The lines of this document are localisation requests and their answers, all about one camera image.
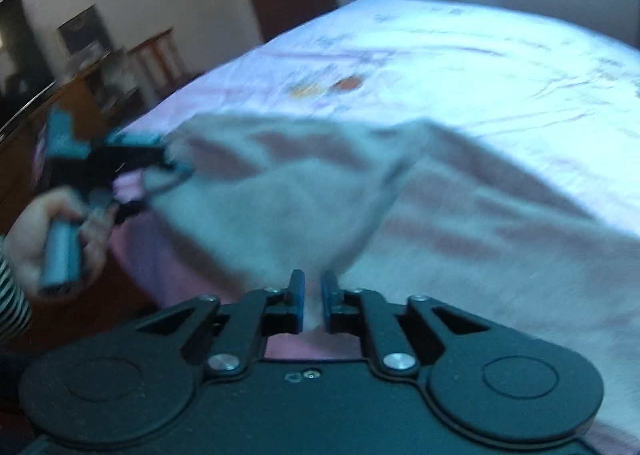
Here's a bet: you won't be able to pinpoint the person's striped left forearm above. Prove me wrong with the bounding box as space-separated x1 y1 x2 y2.
0 235 33 343

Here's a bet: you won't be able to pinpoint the dark television screen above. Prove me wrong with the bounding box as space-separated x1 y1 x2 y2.
0 0 56 131

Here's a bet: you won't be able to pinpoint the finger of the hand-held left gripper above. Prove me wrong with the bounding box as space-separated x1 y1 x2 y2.
102 132 168 169
112 166 195 227

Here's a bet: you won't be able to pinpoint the person's left hand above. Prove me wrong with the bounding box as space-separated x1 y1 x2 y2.
2 185 121 303

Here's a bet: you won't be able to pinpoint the grey pants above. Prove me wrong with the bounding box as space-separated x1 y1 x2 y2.
145 112 640 436

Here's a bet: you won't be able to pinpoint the wooden cabinet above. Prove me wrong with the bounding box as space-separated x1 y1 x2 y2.
0 50 161 236

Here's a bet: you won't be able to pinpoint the small wooden chair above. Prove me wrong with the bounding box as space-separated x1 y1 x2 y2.
127 28 188 101

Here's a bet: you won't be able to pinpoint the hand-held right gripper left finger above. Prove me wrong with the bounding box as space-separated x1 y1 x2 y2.
135 269 306 378

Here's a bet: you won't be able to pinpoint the bed with floral sheet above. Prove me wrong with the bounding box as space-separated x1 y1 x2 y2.
107 0 640 455

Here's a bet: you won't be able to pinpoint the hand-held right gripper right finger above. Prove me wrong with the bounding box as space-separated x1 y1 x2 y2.
322 271 496 378

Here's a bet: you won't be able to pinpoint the dark wall poster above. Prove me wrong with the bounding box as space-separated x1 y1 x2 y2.
57 5 113 56

